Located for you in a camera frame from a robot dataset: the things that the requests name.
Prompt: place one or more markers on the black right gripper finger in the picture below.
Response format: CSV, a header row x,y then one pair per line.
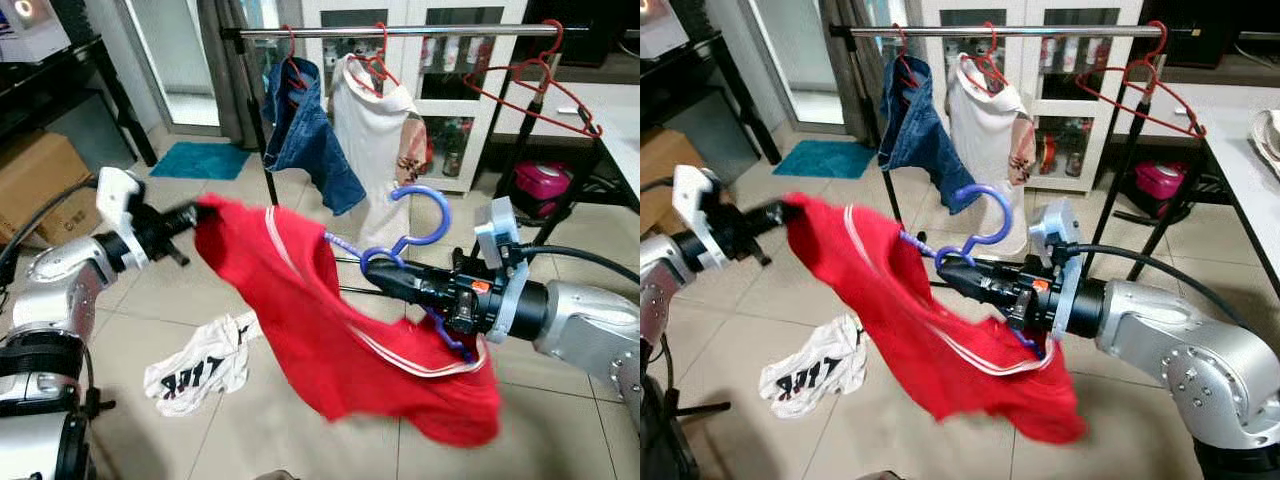
x,y
988,297
980,274
405,274
412,297

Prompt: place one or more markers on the purple clothes hanger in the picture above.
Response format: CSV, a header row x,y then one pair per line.
x,y
445,215
1005,215

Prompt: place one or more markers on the red shirt with striped collar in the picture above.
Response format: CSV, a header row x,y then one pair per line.
x,y
300,320
890,320

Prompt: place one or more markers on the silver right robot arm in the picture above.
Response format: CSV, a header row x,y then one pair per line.
x,y
1170,340
585,320

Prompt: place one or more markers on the teal floor mat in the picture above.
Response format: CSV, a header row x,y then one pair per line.
x,y
200,160
815,160

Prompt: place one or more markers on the grey storage box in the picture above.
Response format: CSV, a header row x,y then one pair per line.
x,y
725,140
90,135

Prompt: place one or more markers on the brown cardboard box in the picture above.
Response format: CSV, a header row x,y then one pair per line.
x,y
40,170
665,165

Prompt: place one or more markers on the large white table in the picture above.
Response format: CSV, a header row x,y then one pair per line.
x,y
628,155
1245,200

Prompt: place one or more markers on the white t-shirt with printed sleeve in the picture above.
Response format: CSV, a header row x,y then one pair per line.
x,y
370,140
985,140

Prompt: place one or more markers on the blue denim garment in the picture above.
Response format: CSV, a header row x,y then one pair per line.
x,y
915,135
305,140

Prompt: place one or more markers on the pink plastic box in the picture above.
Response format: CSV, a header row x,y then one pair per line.
x,y
542,185
1160,180

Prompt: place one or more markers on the white t-shirt with black print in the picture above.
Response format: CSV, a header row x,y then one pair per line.
x,y
200,370
815,370

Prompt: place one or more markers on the grey brown curtain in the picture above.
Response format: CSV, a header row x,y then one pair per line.
x,y
850,70
225,70

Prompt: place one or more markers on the white framed glass door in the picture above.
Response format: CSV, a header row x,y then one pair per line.
x,y
180,60
800,60

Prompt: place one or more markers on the black desk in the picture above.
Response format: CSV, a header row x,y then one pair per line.
x,y
40,80
700,62

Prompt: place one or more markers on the white low drawer unit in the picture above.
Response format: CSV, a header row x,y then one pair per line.
x,y
610,100
1230,90

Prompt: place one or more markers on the grey robot foot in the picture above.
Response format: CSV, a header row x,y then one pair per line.
x,y
880,476
275,475

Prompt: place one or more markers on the white computer case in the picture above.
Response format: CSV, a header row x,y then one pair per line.
x,y
660,30
35,35

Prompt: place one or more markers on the black cabinet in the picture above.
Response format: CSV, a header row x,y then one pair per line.
x,y
600,30
1190,30

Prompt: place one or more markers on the black clothes rack steel rod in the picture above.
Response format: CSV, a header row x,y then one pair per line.
x,y
1060,31
450,31

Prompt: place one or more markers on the white glass door cabinet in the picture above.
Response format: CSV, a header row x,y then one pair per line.
x,y
411,14
1025,14

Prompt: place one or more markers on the cream jacket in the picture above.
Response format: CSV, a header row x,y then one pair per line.
x,y
1268,138

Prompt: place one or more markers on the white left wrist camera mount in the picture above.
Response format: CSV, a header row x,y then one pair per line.
x,y
690,195
115,195

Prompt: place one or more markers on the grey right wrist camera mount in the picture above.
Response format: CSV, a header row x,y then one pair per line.
x,y
497,230
1055,225

